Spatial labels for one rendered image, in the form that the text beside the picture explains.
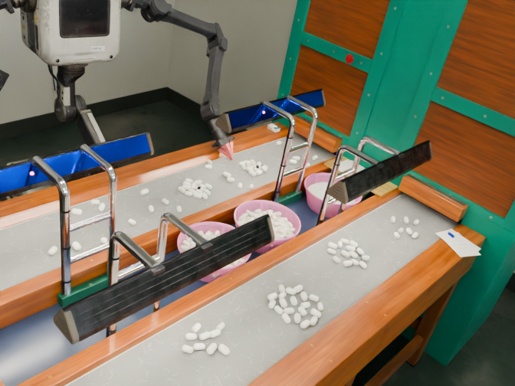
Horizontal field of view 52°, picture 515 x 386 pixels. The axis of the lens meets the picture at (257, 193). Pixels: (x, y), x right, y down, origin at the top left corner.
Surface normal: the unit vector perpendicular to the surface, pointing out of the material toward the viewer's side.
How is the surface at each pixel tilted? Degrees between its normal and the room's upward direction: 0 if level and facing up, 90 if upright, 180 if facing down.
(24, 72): 90
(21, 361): 0
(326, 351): 0
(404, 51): 90
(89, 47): 90
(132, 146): 58
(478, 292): 90
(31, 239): 0
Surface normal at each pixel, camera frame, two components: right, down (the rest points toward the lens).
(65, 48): 0.63, 0.50
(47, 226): 0.18, -0.83
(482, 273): -0.69, 0.28
